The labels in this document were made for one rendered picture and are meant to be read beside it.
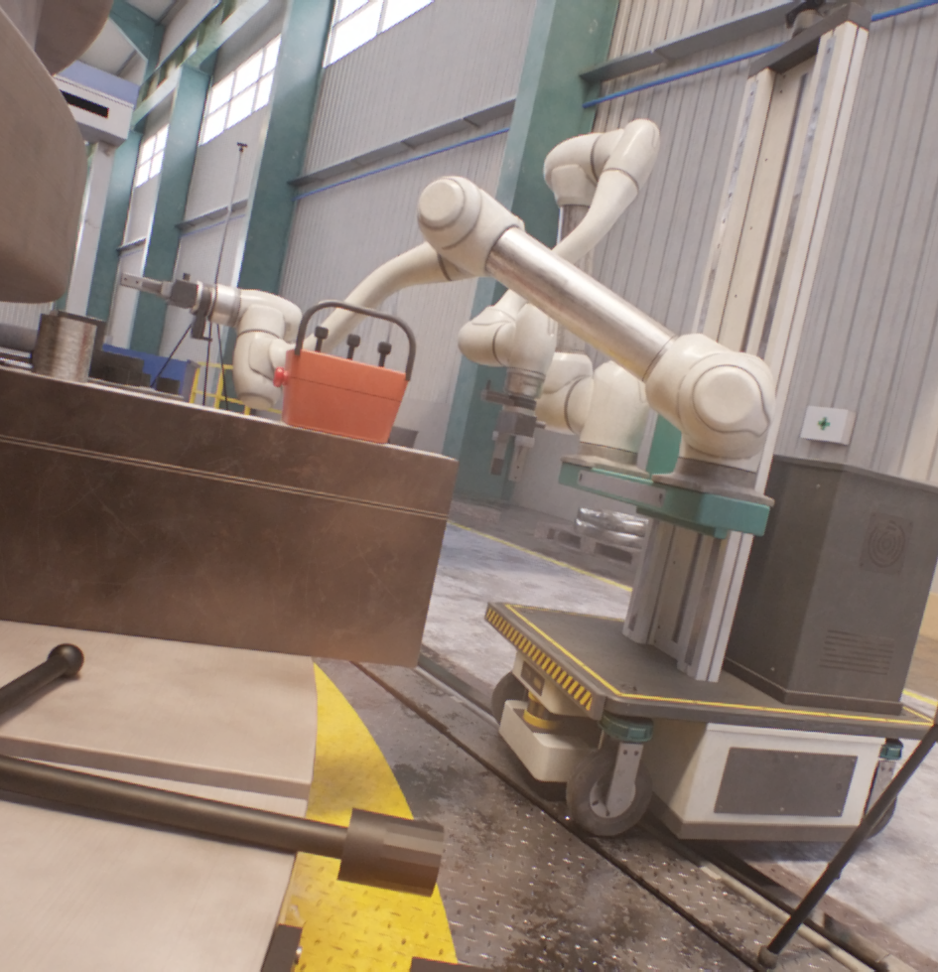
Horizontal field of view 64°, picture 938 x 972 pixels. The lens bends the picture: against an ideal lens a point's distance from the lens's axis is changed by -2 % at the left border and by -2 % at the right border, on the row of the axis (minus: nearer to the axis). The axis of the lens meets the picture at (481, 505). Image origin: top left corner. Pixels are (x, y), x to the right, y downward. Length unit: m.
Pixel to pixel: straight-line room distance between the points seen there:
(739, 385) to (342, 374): 0.63
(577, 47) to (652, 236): 3.01
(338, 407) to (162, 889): 0.80
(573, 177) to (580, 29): 9.66
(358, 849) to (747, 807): 1.09
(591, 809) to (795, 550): 0.70
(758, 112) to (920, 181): 6.16
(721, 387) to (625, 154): 0.88
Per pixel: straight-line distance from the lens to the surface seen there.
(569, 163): 2.12
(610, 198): 1.96
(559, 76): 11.32
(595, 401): 1.95
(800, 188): 1.87
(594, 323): 1.40
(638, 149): 2.03
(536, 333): 1.76
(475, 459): 10.22
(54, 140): 1.42
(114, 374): 2.27
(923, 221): 8.06
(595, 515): 6.43
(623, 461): 1.93
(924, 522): 1.92
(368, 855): 0.77
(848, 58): 1.97
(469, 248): 1.48
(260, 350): 1.79
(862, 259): 8.18
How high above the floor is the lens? 0.73
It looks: 5 degrees down
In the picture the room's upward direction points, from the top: 12 degrees clockwise
